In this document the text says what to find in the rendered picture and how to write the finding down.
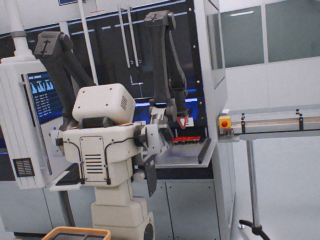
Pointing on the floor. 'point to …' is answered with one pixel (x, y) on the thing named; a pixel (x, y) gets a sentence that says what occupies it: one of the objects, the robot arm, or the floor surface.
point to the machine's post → (211, 115)
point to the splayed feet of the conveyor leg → (253, 229)
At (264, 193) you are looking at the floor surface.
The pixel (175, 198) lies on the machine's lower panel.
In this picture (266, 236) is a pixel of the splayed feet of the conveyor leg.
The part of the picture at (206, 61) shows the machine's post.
